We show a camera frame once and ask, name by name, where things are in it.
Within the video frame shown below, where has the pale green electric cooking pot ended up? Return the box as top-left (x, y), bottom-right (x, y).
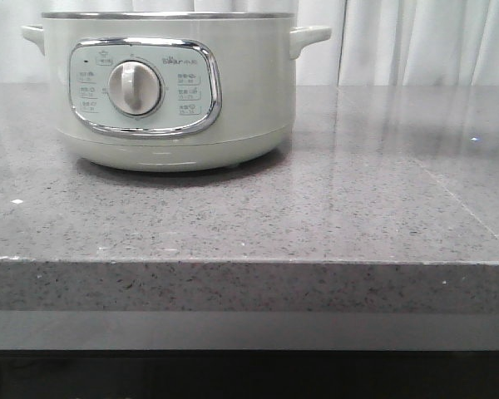
top-left (21, 11), bottom-right (332, 172)

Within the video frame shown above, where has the white curtain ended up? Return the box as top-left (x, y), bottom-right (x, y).
top-left (0, 1), bottom-right (499, 86)

